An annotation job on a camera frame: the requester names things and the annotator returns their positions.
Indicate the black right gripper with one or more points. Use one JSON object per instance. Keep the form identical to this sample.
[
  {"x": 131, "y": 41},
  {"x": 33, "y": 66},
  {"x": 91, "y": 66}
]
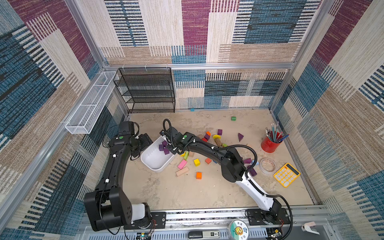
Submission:
[{"x": 169, "y": 144}]

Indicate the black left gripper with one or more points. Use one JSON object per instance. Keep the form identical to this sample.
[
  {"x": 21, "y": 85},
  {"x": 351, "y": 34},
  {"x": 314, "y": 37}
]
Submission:
[{"x": 146, "y": 140}]

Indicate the white plastic storage bin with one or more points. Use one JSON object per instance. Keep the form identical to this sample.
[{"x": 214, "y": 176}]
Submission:
[{"x": 155, "y": 159}]

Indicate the purple triangle block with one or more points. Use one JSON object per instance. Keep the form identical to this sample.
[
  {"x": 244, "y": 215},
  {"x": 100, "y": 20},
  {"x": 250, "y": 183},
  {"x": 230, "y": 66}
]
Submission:
[{"x": 240, "y": 137}]

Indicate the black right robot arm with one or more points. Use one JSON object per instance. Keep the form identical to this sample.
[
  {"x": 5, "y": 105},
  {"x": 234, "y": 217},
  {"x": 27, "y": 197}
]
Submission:
[{"x": 233, "y": 169}]

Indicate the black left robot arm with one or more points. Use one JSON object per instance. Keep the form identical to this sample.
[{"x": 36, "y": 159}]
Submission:
[{"x": 108, "y": 207}]

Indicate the pink rectangular block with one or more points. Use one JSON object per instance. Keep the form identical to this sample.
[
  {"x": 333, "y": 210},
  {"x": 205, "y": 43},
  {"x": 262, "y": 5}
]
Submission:
[{"x": 182, "y": 164}]

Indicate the yellow cube block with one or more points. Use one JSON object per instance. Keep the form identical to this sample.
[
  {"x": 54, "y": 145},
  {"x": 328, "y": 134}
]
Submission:
[{"x": 197, "y": 162}]

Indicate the long natural wood block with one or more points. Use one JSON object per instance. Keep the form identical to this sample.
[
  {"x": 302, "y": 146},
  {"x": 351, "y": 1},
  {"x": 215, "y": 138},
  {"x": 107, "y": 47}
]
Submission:
[{"x": 182, "y": 171}]

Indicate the red-orange small cube block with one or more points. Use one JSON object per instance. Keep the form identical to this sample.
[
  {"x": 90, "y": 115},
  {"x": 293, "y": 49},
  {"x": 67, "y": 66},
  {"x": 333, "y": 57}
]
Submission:
[{"x": 208, "y": 161}]

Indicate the orange cube block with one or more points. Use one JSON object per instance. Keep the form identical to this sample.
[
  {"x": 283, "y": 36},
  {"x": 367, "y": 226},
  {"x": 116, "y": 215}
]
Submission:
[{"x": 199, "y": 176}]

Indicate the striped dark wood block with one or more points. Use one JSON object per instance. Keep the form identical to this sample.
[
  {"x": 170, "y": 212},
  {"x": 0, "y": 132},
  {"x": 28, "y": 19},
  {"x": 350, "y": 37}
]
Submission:
[{"x": 218, "y": 142}]

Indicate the purple cylinder block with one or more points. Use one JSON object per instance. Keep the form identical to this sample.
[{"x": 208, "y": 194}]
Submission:
[{"x": 253, "y": 172}]

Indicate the clear tape roll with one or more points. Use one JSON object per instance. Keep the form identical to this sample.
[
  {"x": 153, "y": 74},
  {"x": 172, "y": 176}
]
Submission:
[{"x": 267, "y": 166}]

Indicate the red pen holder cup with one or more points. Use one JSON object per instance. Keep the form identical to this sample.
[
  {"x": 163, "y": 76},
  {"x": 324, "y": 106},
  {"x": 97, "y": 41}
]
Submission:
[{"x": 273, "y": 139}]

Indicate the round green logo sticker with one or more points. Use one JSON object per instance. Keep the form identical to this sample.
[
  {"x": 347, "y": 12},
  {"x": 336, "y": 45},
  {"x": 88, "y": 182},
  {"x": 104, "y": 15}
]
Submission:
[{"x": 238, "y": 230}]

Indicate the yellow calculator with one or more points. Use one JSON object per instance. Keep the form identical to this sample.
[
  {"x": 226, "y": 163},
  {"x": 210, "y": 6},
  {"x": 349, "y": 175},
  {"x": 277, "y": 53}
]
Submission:
[{"x": 286, "y": 175}]

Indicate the black wire shelf rack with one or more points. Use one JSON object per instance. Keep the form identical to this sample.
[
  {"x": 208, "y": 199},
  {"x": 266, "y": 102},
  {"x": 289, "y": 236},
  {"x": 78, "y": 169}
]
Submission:
[{"x": 147, "y": 90}]

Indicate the white wire mesh basket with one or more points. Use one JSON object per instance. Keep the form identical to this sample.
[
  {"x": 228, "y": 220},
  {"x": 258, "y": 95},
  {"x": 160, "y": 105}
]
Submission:
[{"x": 87, "y": 113}]

